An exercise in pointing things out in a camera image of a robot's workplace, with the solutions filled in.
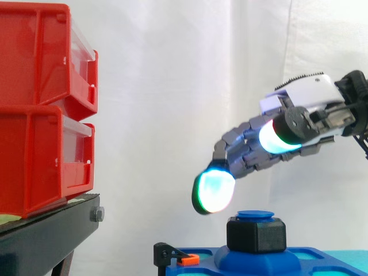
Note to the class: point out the blue plate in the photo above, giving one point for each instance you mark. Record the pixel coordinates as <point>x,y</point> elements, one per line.
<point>258,264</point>

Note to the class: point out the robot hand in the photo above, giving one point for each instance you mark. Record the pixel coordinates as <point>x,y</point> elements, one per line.
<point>307,92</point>

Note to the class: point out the black-and-orange clip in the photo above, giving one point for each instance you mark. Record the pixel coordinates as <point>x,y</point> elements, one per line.
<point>164,253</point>

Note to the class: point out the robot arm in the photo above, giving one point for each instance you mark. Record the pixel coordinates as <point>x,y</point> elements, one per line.
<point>359,115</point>

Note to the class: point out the blue bolt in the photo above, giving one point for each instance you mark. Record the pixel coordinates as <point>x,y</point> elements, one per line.
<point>254,215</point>

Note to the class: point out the red plastic bin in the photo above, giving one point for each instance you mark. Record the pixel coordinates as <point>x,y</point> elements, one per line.
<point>28,161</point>
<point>28,57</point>

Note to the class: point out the turquoise plate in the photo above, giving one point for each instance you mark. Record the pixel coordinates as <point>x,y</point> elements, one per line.
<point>345,256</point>

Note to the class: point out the black hex nut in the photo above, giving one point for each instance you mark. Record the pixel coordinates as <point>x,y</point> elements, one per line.
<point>256,234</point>

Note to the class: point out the black stand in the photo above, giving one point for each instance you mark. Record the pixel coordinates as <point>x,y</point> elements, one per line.
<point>43,238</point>

